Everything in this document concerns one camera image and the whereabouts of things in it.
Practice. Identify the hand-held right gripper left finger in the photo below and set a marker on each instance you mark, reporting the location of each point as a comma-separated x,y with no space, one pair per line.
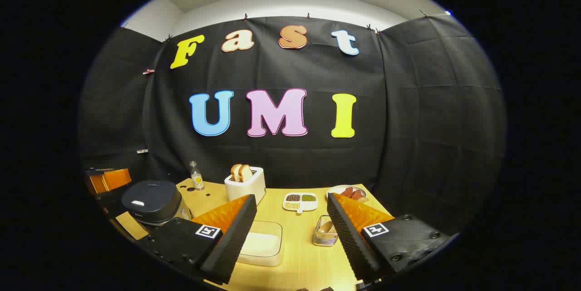
233,241

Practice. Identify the white rice container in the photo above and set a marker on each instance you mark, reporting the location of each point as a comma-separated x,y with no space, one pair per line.
263,243

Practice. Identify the toast bread slice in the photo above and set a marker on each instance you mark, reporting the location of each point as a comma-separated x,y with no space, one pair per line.
234,173
245,174

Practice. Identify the white toaster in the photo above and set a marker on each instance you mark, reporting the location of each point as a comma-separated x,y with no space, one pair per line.
245,189

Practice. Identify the black silver rice cooker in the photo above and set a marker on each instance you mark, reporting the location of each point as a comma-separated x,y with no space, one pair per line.
152,202

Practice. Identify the white round plate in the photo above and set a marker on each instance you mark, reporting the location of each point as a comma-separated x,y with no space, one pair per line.
335,189

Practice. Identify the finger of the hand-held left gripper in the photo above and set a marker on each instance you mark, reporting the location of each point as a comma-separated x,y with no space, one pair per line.
111,181

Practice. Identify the wooden spoon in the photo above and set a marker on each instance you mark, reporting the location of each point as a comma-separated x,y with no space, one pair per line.
331,229

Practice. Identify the black backdrop cloth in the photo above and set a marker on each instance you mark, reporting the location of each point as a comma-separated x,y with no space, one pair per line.
408,123

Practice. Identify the small glass bottle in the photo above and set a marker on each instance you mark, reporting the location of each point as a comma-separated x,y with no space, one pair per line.
197,181

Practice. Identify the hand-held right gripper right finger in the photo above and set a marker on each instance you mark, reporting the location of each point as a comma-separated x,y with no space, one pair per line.
349,241

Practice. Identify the white divided bean dish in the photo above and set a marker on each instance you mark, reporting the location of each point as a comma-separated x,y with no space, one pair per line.
299,201

